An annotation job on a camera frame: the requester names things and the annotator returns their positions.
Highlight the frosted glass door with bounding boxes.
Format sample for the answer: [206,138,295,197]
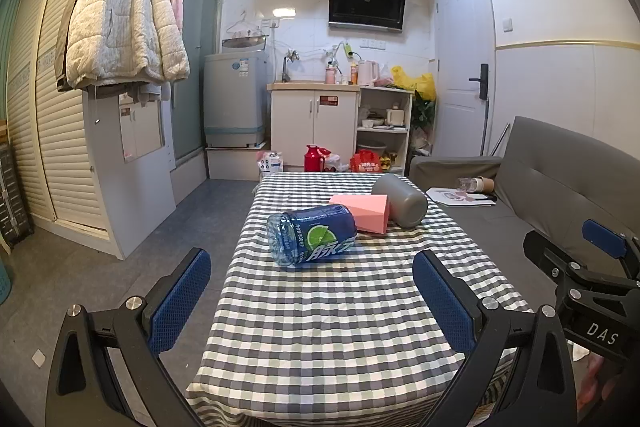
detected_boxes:
[169,0,227,171]

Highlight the grey washing machine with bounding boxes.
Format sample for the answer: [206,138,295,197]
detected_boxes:
[202,51,269,150]

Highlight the teal basket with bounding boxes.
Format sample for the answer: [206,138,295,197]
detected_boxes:
[0,252,12,304]

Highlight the black plastic crate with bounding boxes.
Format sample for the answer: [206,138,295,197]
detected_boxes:
[0,146,36,250]

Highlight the white sink cabinet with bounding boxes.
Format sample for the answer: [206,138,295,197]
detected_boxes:
[267,81,361,172]

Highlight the white side cabinet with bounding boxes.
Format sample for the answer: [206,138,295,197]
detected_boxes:
[82,82,177,261]

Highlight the black door handle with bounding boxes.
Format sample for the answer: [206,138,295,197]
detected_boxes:
[469,63,490,100]

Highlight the checkered tablecloth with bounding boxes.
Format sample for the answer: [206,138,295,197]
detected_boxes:
[185,172,534,427]

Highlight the blue plastic bottle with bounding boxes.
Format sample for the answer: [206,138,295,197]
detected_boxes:
[266,204,358,267]

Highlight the red plastic bag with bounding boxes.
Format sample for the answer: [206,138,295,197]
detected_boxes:
[348,150,381,173]

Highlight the pink box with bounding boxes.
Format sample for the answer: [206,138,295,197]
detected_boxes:
[328,193,392,235]

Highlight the white printed bag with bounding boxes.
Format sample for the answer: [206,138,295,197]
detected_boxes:
[257,151,285,180]

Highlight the metal basin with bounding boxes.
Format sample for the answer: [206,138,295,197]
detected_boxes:
[221,34,266,54]

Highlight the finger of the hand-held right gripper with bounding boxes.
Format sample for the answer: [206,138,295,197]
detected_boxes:
[523,231,608,295]
[581,219,640,282]

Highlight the pink towel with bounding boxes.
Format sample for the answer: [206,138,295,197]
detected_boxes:
[167,0,185,34]

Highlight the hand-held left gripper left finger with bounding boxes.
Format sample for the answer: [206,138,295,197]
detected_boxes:
[45,248,212,427]

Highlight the white electric kettle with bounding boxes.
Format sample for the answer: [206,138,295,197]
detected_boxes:
[357,60,380,87]

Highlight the person's right hand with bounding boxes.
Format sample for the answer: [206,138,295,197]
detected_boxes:
[574,348,625,414]

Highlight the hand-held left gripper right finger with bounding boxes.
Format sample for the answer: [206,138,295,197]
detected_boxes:
[412,250,579,427]

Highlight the grey sofa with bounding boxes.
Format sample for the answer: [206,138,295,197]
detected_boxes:
[409,116,640,308]

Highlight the yellow plastic bag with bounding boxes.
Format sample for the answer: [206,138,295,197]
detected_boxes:
[390,66,437,102]

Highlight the clothes hanger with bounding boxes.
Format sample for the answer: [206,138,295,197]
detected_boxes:
[225,10,264,38]

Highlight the white papers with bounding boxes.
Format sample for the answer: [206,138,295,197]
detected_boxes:
[425,187,497,208]

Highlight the mop handle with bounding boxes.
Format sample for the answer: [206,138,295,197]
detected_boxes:
[482,96,494,158]

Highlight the white step platform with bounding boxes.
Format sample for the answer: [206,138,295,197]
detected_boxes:
[205,147,266,182]

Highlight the metal faucet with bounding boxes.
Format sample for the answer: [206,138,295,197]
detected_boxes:
[281,49,301,84]

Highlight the white door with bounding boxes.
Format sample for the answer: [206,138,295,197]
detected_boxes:
[432,0,497,158]

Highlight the grey cup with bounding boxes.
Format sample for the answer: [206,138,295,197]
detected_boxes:
[371,173,429,229]

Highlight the white puffer jacket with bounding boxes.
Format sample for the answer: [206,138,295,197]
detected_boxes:
[66,0,191,89]

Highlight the white open shelf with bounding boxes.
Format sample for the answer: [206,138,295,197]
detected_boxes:
[355,86,415,176]

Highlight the grey hanging clothes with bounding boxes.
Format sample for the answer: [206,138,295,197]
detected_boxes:
[82,78,172,108]

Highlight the white shutter wardrobe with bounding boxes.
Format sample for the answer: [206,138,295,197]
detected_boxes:
[6,0,127,259]

